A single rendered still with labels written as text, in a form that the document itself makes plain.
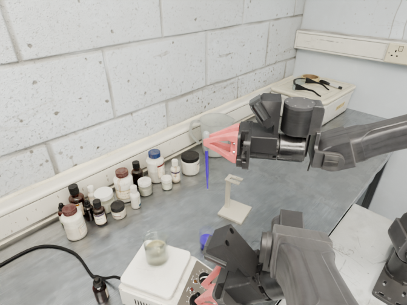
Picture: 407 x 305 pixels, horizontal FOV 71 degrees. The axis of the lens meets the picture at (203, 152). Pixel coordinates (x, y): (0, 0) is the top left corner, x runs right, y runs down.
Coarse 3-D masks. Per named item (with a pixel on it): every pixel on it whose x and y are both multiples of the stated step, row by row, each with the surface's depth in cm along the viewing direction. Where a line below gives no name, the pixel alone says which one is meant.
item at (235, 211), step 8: (232, 176) 84; (232, 200) 93; (224, 208) 89; (232, 208) 89; (240, 208) 89; (248, 208) 89; (224, 216) 87; (232, 216) 86; (240, 216) 86; (240, 224) 85
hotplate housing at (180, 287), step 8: (192, 264) 65; (184, 272) 63; (184, 280) 62; (120, 288) 60; (128, 288) 60; (176, 288) 60; (128, 296) 60; (136, 296) 59; (144, 296) 59; (152, 296) 58; (176, 296) 59; (128, 304) 62; (136, 304) 61; (144, 304) 60; (152, 304) 58; (160, 304) 57; (168, 304) 57; (176, 304) 57
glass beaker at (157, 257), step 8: (144, 232) 61; (152, 232) 62; (160, 232) 62; (168, 232) 61; (144, 240) 61; (152, 240) 64; (144, 248) 60; (152, 248) 58; (160, 248) 59; (152, 256) 60; (160, 256) 60; (152, 264) 61; (160, 264) 61
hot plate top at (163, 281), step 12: (144, 252) 65; (168, 252) 65; (180, 252) 65; (132, 264) 63; (144, 264) 63; (168, 264) 63; (180, 264) 63; (132, 276) 60; (144, 276) 60; (156, 276) 60; (168, 276) 60; (180, 276) 60; (144, 288) 58; (156, 288) 58; (168, 288) 58
